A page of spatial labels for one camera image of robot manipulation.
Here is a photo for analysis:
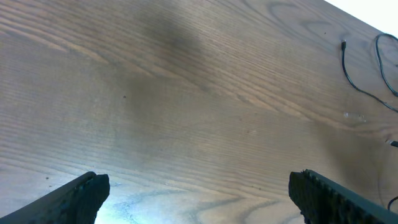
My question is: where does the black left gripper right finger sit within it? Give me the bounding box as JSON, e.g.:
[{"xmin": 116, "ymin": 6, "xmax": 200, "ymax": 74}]
[{"xmin": 289, "ymin": 169, "xmax": 397, "ymax": 224}]

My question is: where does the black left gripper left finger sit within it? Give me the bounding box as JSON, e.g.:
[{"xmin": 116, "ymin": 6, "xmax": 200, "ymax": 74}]
[{"xmin": 1, "ymin": 171, "xmax": 110, "ymax": 224}]

